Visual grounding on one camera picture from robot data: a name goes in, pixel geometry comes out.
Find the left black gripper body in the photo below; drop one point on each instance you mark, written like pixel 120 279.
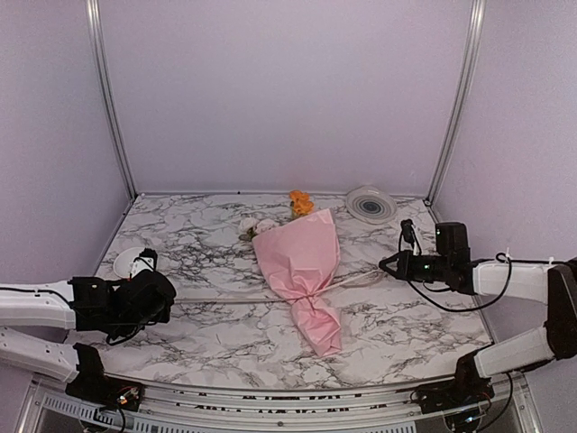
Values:
pixel 132 327

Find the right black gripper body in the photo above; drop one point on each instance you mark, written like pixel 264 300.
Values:
pixel 435 272

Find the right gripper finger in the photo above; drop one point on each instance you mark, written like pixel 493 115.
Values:
pixel 399 273
pixel 401 256

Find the pink wrapping paper sheet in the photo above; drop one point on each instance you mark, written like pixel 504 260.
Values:
pixel 298 261

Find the orange fake flower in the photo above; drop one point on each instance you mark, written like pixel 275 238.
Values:
pixel 300 204

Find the white rose fake flower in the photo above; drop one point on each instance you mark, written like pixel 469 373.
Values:
pixel 249 227

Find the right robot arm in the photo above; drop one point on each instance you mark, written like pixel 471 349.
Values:
pixel 530 303

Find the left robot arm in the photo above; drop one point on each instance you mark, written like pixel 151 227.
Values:
pixel 80 304

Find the red and white bowl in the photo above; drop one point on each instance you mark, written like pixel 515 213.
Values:
pixel 122 262

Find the grey ringed plate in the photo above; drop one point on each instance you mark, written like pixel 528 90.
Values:
pixel 371 206

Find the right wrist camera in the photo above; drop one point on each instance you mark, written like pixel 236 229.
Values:
pixel 409 237

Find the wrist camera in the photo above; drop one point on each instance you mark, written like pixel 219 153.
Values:
pixel 409 237
pixel 145 260

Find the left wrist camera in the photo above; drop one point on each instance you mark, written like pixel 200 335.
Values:
pixel 145 260

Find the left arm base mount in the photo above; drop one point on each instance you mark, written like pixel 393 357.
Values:
pixel 94 385

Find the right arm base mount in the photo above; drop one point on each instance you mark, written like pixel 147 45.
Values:
pixel 465 388

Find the front aluminium rail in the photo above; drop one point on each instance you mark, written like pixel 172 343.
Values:
pixel 179 408

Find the right aluminium frame post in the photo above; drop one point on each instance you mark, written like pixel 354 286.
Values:
pixel 464 84

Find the aluminium frame post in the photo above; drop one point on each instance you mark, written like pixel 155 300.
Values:
pixel 464 84
pixel 102 71

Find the left aluminium frame post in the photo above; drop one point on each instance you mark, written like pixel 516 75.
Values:
pixel 102 71

